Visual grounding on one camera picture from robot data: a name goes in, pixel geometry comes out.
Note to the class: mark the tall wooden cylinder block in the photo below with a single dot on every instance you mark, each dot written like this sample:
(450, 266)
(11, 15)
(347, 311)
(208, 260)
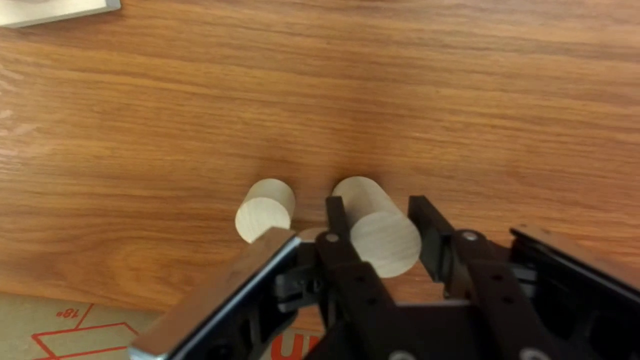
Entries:
(381, 232)

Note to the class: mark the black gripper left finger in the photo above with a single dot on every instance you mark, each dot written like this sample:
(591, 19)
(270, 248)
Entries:
(354, 303)

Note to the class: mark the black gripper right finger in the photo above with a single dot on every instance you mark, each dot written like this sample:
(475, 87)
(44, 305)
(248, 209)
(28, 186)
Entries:
(496, 321)

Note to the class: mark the short wooden cylinder block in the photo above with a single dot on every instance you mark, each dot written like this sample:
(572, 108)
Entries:
(269, 203)

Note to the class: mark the large cardboard sheet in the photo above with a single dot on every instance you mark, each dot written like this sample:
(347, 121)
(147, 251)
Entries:
(42, 328)

